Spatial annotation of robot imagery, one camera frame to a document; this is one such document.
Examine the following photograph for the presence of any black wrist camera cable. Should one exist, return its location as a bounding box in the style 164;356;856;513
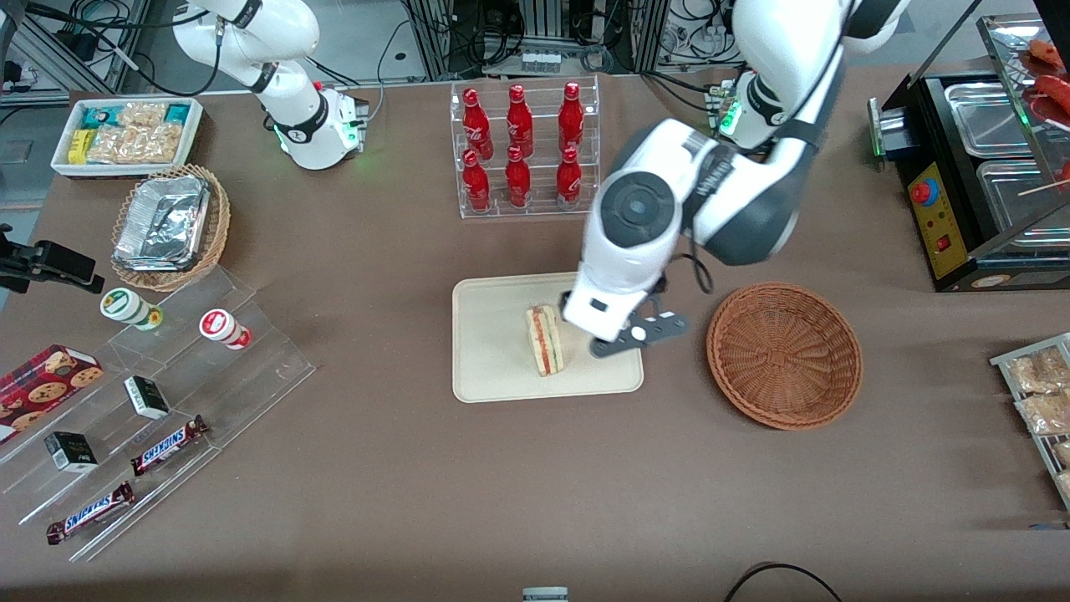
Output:
667;247;714;295

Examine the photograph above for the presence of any clear nut snack pack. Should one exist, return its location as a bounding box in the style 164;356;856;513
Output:
134;124;184;166
86;125;140;166
115;101;169;129

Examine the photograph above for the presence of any round brown wicker basket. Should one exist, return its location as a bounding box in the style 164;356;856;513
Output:
706;282;864;431

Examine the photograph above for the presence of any Snickers chocolate bar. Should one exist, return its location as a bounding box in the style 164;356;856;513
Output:
45;481;137;547
129;415;211;478

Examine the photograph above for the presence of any triangular sandwich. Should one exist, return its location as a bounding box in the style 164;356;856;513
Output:
524;303;566;378

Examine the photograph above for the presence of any metal wire tray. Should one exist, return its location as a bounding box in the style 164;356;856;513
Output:
990;332;1070;512

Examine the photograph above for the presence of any small black box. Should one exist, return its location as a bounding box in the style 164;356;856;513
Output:
43;431;99;475
123;375;171;421

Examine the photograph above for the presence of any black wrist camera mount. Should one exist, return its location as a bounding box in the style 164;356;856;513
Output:
588;291;691;361

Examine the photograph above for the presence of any clear acrylic bottle rack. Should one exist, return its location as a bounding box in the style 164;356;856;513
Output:
450;74;601;221

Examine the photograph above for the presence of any red lid yogurt cup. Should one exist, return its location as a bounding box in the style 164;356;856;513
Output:
198;309;252;351

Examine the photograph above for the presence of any oval light wicker basket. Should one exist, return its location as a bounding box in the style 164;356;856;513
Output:
110;163;232;293

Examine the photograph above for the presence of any red cookie box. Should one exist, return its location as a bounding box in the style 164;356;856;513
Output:
0;344;105;445

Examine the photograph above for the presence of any white rectangular snack bin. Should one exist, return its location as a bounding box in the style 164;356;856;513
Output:
50;96;205;181

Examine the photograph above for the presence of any green lid yogurt cup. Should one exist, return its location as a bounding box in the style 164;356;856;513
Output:
99;287;165;332

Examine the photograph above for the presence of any black food warmer machine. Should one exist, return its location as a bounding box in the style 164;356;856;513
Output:
868;0;1070;293

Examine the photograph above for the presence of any red cola bottle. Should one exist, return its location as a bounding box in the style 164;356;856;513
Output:
558;81;586;154
555;146;584;211
506;84;535;158
462;88;495;161
461;149;492;213
504;145;533;210

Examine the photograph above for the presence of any steel warmer pan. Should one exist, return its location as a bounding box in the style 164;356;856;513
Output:
943;81;1027;159
976;158;1070;246

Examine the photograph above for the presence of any aluminium frame rack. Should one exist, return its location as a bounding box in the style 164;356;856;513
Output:
405;0;674;80

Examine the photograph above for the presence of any aluminium frame with cables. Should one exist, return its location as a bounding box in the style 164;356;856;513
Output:
0;0;155;107

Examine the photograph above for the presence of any beige plastic tray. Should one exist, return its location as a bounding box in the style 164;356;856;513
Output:
451;268;645;404

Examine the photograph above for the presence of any black table edge cable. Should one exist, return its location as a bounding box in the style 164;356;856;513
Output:
722;561;846;602

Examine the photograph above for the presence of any aluminium foil tray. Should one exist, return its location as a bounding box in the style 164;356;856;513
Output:
112;174;211;273

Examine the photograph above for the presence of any clear acrylic stepped display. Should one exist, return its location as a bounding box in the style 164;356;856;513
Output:
0;265;318;564

